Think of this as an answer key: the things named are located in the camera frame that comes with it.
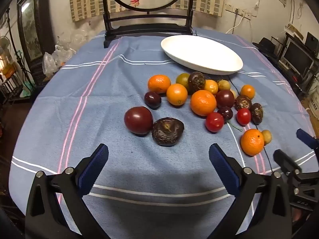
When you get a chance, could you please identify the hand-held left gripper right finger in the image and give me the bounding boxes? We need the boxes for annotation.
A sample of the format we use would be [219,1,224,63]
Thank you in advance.
[208,143,293,239]

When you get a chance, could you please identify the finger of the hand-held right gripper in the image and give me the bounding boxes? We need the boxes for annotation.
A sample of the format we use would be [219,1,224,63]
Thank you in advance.
[273,149,301,178]
[296,128,319,153]

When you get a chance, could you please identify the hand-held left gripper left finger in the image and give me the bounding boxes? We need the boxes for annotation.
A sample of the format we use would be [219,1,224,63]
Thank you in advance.
[24,143,110,239]

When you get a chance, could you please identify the red cherry tomato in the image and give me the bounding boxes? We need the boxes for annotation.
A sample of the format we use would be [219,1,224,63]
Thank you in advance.
[236,108,252,126]
[206,112,225,132]

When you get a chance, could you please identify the wrinkled dark passion fruit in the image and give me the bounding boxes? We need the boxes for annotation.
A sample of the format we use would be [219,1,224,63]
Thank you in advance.
[188,72,206,93]
[250,103,264,125]
[235,95,252,110]

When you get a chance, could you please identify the small dark cherry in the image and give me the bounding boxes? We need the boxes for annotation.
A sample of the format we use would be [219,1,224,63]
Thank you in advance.
[218,106,234,122]

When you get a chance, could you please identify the large dark red plum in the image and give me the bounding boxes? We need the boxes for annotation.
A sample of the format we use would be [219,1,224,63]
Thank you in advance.
[124,106,154,135]

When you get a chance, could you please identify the large wrinkled passion fruit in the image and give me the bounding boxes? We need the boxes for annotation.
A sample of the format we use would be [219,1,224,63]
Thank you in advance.
[152,118,185,147]

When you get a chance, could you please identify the large mandarin orange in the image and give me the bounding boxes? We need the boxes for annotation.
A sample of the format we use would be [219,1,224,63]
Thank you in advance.
[190,90,217,117]

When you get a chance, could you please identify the small orange citrus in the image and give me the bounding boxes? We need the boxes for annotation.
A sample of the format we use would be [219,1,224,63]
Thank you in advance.
[240,85,256,100]

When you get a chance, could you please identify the smooth round orange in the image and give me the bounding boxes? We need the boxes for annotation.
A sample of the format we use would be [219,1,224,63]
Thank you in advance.
[166,84,188,106]

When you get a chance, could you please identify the dark purple plum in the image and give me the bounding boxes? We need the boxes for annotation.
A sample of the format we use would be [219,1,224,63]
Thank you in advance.
[144,92,162,109]

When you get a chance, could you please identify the greenish yellow citrus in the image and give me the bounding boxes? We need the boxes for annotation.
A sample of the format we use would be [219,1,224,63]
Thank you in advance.
[176,73,191,85]

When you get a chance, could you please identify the white oval plate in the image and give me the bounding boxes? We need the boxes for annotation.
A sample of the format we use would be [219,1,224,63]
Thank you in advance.
[161,35,243,75]

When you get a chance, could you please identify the person's right hand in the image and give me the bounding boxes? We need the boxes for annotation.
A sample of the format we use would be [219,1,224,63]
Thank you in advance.
[291,207,309,224]

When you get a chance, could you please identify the computer monitor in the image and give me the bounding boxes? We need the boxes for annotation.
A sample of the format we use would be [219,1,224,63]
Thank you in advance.
[283,40,314,76]

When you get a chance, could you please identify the blue striped tablecloth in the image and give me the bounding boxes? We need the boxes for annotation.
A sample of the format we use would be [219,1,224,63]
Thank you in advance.
[9,27,317,239]

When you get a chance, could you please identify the clear plastic bags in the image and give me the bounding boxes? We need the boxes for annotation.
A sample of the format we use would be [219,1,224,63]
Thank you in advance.
[43,33,76,75]

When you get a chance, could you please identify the dark framed painting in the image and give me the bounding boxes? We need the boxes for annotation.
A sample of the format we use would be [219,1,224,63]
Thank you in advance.
[17,0,56,85]

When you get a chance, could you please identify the white power cable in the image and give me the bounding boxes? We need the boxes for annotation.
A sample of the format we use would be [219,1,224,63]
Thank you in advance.
[225,10,244,34]

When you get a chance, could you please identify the white wall socket row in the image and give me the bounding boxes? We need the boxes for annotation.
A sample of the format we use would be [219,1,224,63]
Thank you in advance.
[225,4,252,18]

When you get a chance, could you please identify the checked wall cloth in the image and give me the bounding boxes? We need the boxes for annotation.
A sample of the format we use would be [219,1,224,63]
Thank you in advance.
[68,0,227,22]

